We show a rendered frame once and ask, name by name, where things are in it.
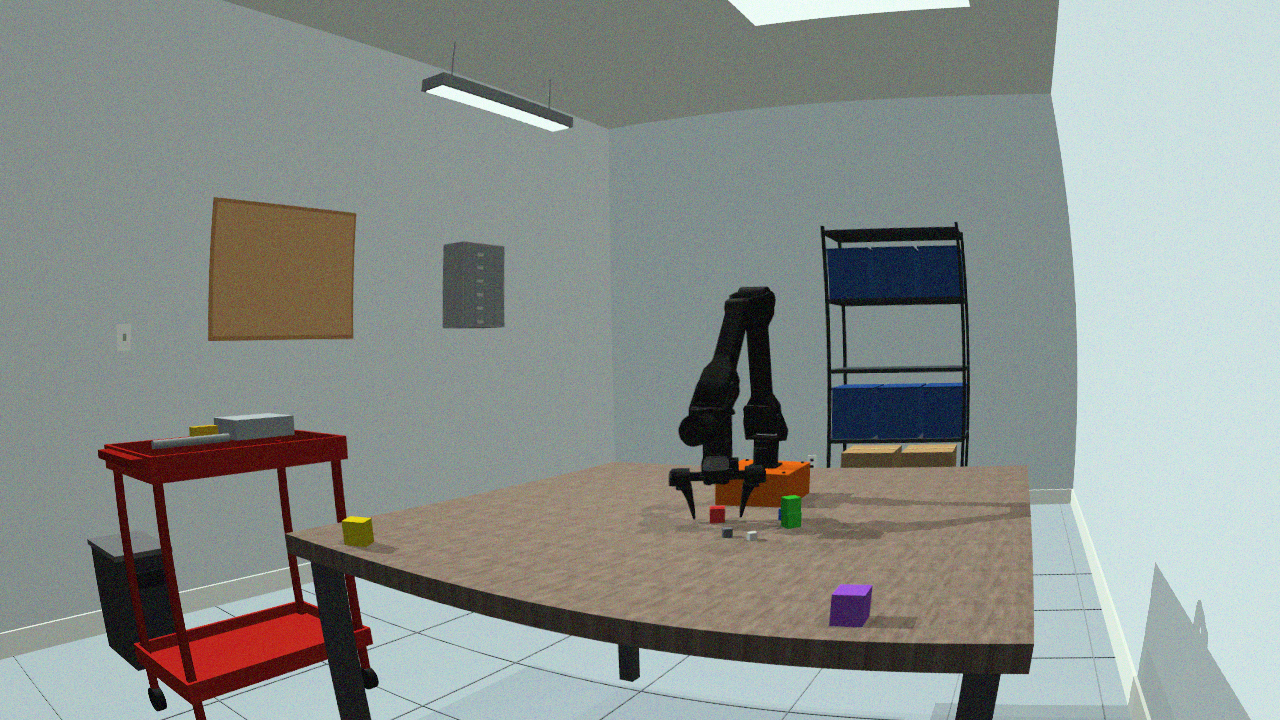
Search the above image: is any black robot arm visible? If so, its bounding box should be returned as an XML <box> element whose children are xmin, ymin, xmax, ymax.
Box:
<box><xmin>678</xmin><ymin>286</ymin><xmax>788</xmax><ymax>486</ymax></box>

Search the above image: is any yellow block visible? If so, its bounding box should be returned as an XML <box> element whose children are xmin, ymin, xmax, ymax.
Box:
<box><xmin>342</xmin><ymin>516</ymin><xmax>374</xmax><ymax>547</ymax></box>

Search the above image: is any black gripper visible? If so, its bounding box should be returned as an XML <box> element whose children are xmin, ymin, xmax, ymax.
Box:
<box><xmin>668</xmin><ymin>439</ymin><xmax>765</xmax><ymax>520</ymax></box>

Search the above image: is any purple cube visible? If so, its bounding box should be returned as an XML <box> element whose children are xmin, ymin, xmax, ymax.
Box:
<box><xmin>829</xmin><ymin>584</ymin><xmax>872</xmax><ymax>628</ymax></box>

